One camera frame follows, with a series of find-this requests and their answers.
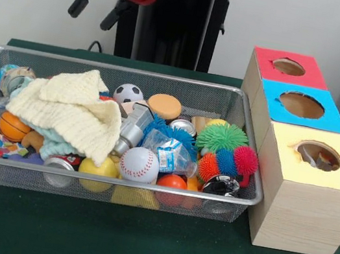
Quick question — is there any blue puffer ball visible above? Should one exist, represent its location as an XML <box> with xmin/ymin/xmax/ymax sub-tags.
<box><xmin>140</xmin><ymin>112</ymin><xmax>204</xmax><ymax>159</ymax></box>

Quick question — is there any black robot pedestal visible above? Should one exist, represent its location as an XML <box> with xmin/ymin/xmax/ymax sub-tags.
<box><xmin>99</xmin><ymin>0</ymin><xmax>248</xmax><ymax>78</ymax></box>

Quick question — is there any orange round sponge disc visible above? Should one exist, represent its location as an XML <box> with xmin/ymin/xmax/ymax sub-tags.
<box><xmin>144</xmin><ymin>91</ymin><xmax>185</xmax><ymax>123</ymax></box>

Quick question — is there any shallow metal mesh bin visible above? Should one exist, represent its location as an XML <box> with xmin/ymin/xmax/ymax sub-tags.
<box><xmin>0</xmin><ymin>44</ymin><xmax>282</xmax><ymax>231</ymax></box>

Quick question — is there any green puffer ball with eyes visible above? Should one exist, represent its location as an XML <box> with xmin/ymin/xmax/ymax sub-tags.
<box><xmin>193</xmin><ymin>118</ymin><xmax>252</xmax><ymax>161</ymax></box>

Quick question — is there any small soccer ball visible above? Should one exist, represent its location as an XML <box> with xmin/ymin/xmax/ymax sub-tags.
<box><xmin>111</xmin><ymin>80</ymin><xmax>147</xmax><ymax>108</ymax></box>

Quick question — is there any small orange basketball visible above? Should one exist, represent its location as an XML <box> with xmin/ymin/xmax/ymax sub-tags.
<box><xmin>0</xmin><ymin>109</ymin><xmax>34</xmax><ymax>145</ymax></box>

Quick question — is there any white baseball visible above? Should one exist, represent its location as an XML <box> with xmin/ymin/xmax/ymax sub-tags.
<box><xmin>116</xmin><ymin>144</ymin><xmax>163</xmax><ymax>186</ymax></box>

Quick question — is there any black cable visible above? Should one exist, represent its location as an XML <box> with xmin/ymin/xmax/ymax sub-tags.
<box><xmin>86</xmin><ymin>39</ymin><xmax>104</xmax><ymax>54</ymax></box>

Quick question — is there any cream knitted cloth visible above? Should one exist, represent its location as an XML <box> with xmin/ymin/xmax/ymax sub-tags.
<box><xmin>0</xmin><ymin>55</ymin><xmax>132</xmax><ymax>170</ymax></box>

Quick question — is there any small pink spiky ball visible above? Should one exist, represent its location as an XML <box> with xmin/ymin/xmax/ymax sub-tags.
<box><xmin>230</xmin><ymin>144</ymin><xmax>262</xmax><ymax>179</ymax></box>

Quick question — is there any wooden box with three holes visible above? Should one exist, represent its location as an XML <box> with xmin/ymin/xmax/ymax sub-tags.
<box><xmin>214</xmin><ymin>44</ymin><xmax>340</xmax><ymax>254</ymax></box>

